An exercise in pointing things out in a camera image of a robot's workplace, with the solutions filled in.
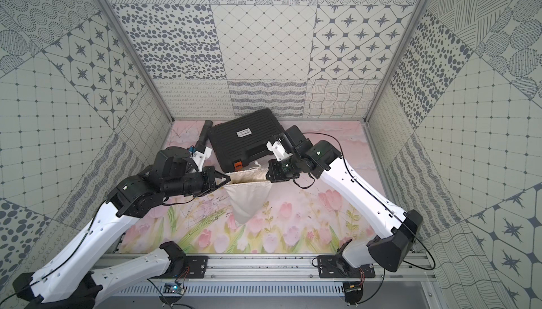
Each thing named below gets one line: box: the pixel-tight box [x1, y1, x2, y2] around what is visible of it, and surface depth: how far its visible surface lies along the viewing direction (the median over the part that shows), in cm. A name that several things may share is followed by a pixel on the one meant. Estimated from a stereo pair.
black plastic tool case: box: [207, 108, 286, 173], surface depth 107 cm
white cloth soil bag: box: [223, 165, 273, 225], surface depth 69 cm
